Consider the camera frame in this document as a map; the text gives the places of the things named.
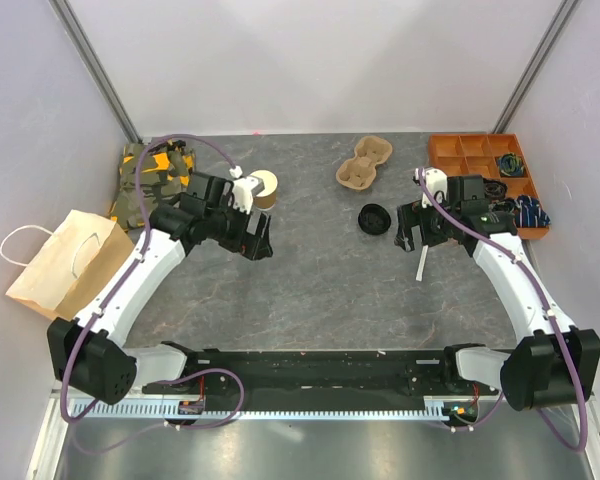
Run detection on orange compartment tray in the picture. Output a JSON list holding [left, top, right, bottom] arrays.
[[427, 133, 551, 241]]

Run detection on brown paper takeout bag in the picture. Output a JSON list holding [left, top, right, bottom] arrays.
[[6, 210, 134, 320]]

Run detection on white paper-wrapped straw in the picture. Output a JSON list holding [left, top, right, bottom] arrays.
[[415, 245, 429, 282]]

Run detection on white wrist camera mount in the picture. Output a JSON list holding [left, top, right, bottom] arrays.
[[229, 166, 265, 214], [414, 167, 447, 208]]

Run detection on brown paper coffee cup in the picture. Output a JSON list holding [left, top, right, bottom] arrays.
[[251, 170, 278, 211]]

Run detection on cardboard cup carrier tray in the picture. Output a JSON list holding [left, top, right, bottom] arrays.
[[336, 135, 393, 191]]

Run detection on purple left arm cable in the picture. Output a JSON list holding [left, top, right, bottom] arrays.
[[59, 133, 245, 455]]

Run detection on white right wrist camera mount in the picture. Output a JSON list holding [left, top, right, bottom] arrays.
[[414, 167, 447, 208]]

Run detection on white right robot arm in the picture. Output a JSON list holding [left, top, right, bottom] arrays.
[[395, 168, 600, 411]]

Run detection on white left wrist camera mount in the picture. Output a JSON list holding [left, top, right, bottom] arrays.
[[229, 166, 265, 214]]

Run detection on blue striped hair ties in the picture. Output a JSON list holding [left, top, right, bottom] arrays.
[[489, 195, 552, 229]]

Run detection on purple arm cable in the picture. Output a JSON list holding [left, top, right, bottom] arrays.
[[59, 133, 245, 455], [413, 167, 592, 454]]

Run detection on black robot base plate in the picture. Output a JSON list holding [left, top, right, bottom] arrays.
[[162, 341, 497, 397]]

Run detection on camouflage folded cloth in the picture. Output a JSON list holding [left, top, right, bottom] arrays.
[[109, 140, 195, 232]]

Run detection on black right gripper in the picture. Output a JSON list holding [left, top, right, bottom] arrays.
[[394, 192, 460, 252]]

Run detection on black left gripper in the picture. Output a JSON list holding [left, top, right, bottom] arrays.
[[205, 195, 272, 260]]

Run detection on blue green hair ties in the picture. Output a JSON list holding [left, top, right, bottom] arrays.
[[496, 152, 526, 177]]

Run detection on black plastic cup lid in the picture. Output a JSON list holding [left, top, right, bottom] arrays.
[[357, 203, 391, 236]]

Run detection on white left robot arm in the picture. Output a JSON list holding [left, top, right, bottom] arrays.
[[47, 170, 277, 405]]

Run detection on grey slotted cable duct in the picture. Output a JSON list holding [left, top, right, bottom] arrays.
[[70, 397, 459, 421]]

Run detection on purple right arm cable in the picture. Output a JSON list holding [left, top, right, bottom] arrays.
[[413, 167, 592, 454]]

